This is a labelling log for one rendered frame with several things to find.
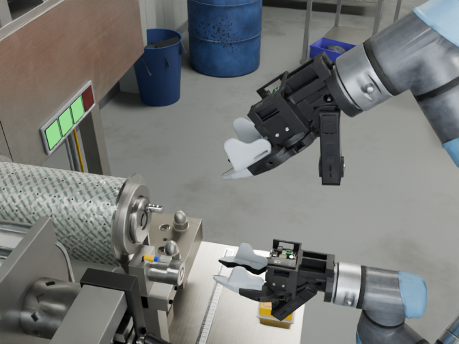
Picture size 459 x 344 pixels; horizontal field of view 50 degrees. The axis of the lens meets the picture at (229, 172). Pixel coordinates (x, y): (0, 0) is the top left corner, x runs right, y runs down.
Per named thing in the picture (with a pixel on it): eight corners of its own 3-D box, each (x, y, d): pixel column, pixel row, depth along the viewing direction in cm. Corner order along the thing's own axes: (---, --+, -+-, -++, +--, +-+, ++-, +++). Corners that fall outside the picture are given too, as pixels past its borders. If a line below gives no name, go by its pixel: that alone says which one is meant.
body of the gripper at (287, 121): (252, 91, 68) (326, 43, 62) (289, 136, 71) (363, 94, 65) (242, 119, 62) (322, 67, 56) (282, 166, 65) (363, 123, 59)
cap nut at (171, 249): (177, 265, 101) (176, 249, 99) (160, 262, 102) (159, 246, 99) (183, 252, 104) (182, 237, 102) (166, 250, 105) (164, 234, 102)
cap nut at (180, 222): (186, 233, 109) (185, 218, 106) (170, 231, 110) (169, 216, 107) (190, 222, 112) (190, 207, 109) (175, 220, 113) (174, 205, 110)
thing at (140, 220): (131, 240, 75) (141, 192, 77) (119, 238, 76) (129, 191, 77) (146, 245, 83) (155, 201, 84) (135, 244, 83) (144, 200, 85)
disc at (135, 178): (119, 283, 78) (108, 209, 70) (116, 282, 78) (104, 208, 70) (151, 225, 90) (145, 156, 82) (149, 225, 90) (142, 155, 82)
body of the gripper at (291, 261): (270, 236, 89) (337, 246, 87) (267, 269, 94) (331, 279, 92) (263, 267, 83) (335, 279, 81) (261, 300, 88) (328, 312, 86)
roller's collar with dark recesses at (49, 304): (78, 357, 54) (67, 320, 50) (29, 347, 55) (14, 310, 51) (102, 310, 59) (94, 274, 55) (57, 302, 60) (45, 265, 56)
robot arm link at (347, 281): (354, 284, 92) (354, 319, 85) (329, 280, 92) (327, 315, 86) (360, 255, 87) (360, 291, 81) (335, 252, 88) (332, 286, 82)
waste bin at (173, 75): (198, 89, 391) (195, 26, 361) (181, 113, 360) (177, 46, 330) (146, 82, 400) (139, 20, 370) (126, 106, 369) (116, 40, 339)
